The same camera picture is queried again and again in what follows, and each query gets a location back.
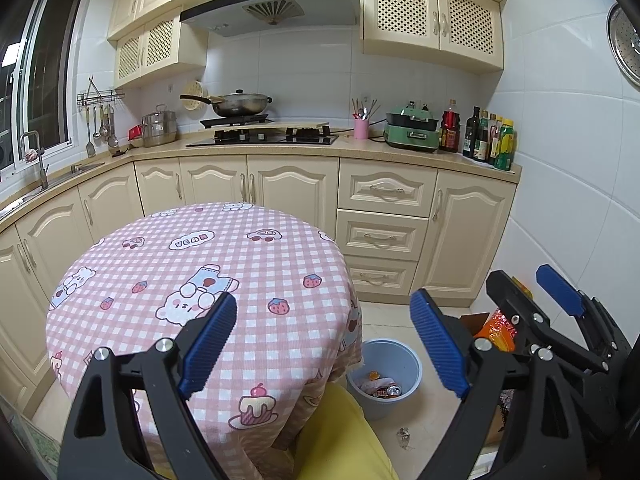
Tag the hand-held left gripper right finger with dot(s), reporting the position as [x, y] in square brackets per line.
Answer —
[440, 345]

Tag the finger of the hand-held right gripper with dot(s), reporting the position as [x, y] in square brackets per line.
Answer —
[520, 310]
[560, 287]

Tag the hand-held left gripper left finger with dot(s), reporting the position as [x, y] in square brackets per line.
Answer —
[207, 345]

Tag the blue trash bin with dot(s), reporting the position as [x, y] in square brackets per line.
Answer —
[400, 360]

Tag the orange snack bag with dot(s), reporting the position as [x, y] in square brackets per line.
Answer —
[497, 332]

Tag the cardboard box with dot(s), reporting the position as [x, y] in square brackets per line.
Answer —
[475, 321]

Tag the pink checked tablecloth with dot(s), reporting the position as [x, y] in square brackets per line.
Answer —
[250, 270]

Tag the small foil scrap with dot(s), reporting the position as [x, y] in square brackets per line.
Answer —
[405, 437]

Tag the yellow pants leg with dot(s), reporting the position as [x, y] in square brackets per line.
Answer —
[340, 440]

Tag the brown glass bottle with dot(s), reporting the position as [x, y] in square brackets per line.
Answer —
[493, 142]

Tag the dark green glass bottle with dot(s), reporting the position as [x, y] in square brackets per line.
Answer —
[483, 140]

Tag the black glass bottle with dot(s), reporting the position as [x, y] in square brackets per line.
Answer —
[470, 137]

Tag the cream lower cabinets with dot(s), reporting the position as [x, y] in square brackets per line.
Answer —
[290, 180]

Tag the red label sauce bottle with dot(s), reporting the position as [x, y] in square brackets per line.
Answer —
[450, 132]

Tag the green electric cooker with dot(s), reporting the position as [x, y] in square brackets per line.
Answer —
[410, 135]

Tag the black gas stove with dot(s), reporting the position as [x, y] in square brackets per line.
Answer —
[260, 139]

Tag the beige countertop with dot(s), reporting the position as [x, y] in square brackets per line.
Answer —
[360, 147]

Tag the steel sink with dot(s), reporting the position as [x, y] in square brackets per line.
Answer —
[75, 170]

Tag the steel pot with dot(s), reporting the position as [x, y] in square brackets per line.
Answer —
[160, 130]

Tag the red box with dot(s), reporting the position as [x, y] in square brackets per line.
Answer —
[135, 133]

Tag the steel skimmer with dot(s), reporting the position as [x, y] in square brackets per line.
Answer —
[113, 141]

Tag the pink utensil holder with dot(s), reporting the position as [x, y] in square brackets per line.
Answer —
[361, 130]

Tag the steel spoon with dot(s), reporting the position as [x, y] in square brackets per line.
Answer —
[103, 131]

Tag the wooden board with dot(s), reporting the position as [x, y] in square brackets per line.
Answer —
[300, 125]

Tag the steel ladle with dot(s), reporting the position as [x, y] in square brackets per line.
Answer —
[96, 134]

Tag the steel faucet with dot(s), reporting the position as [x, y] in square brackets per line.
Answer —
[42, 170]

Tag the wok with lid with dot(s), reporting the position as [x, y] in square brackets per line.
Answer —
[240, 105]

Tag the yellow round basket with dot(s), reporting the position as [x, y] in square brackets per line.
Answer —
[192, 102]

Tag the bunch of chopsticks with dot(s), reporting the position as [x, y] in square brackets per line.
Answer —
[362, 110]

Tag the perforated steel steamer plate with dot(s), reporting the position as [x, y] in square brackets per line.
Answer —
[627, 45]

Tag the small lattice door cabinet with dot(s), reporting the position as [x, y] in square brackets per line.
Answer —
[155, 42]

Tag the large lattice door cabinet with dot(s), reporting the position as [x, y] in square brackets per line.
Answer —
[400, 10]

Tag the window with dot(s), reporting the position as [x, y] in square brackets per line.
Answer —
[50, 60]

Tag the range hood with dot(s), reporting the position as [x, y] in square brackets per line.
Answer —
[270, 0]

